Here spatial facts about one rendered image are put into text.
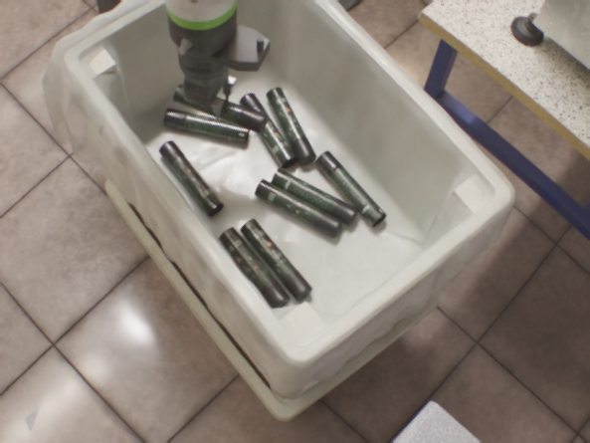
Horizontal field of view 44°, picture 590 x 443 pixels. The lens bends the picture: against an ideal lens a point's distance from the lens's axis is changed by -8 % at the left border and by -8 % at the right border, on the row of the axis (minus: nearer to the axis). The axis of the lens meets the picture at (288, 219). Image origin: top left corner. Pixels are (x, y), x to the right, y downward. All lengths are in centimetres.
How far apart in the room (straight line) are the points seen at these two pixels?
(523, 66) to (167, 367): 98
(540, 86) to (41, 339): 118
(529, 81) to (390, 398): 82
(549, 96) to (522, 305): 78
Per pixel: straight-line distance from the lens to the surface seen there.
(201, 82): 110
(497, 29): 119
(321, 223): 126
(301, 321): 101
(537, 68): 117
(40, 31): 216
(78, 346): 172
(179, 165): 131
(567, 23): 112
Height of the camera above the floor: 163
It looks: 66 degrees down
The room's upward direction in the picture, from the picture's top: 7 degrees clockwise
